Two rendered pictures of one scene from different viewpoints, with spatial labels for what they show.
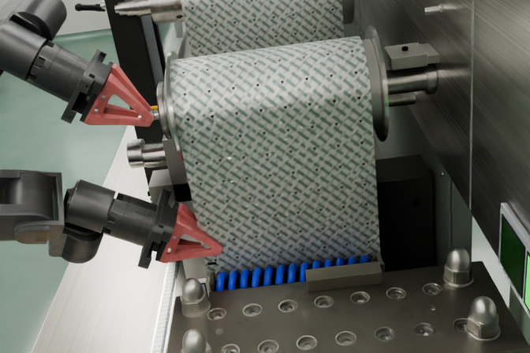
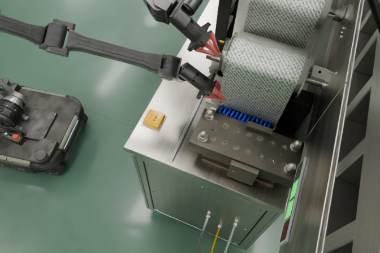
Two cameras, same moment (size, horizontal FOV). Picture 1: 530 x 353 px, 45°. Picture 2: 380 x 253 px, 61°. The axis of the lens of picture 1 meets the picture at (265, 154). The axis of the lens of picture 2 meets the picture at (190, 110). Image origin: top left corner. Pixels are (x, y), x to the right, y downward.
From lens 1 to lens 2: 50 cm
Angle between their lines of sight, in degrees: 33
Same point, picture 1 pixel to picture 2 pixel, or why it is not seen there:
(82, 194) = (186, 70)
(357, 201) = (276, 109)
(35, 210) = (169, 73)
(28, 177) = (171, 59)
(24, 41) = (182, 20)
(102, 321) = (180, 91)
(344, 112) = (283, 87)
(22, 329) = (151, 33)
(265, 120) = (255, 77)
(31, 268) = not seen: hidden behind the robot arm
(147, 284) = not seen: hidden behind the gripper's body
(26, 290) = not seen: hidden behind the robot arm
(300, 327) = (237, 140)
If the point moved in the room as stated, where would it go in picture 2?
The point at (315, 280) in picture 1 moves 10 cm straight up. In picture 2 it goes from (249, 126) to (254, 112)
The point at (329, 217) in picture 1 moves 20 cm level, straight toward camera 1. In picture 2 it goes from (264, 108) to (245, 153)
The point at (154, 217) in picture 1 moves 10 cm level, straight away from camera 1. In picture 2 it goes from (206, 85) to (209, 64)
